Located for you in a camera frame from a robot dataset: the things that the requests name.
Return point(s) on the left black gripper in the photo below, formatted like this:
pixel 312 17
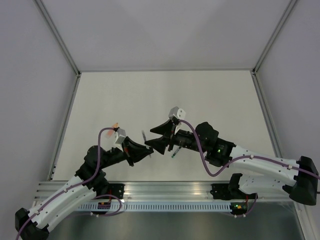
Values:
pixel 134 147

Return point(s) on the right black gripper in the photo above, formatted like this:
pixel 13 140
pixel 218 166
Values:
pixel 160 144

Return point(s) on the green pen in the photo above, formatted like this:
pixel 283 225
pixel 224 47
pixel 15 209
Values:
pixel 175 152

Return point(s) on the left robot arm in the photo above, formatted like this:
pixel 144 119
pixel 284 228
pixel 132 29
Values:
pixel 88 183

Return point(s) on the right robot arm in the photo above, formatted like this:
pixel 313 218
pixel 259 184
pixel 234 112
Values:
pixel 255 174

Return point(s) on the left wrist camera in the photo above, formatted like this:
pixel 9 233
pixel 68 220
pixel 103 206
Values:
pixel 119 137

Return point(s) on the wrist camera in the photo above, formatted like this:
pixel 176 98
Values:
pixel 176 114
pixel 119 137

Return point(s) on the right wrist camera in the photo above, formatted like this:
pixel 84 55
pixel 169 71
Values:
pixel 176 114

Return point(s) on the aluminium mounting rail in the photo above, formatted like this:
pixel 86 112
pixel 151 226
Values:
pixel 159 191

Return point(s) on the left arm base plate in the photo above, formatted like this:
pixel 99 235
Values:
pixel 116 189

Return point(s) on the white slotted cable duct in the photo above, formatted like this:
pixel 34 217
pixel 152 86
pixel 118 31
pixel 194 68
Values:
pixel 153 206

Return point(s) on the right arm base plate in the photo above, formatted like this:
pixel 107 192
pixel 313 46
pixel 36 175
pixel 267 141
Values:
pixel 226 192

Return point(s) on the right aluminium frame post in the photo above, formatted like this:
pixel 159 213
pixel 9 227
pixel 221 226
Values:
pixel 254 72

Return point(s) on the aluminium frame post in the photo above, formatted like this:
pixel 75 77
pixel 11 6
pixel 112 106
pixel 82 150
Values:
pixel 254 72
pixel 46 16

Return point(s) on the left aluminium frame post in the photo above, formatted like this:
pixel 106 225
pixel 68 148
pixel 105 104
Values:
pixel 46 16

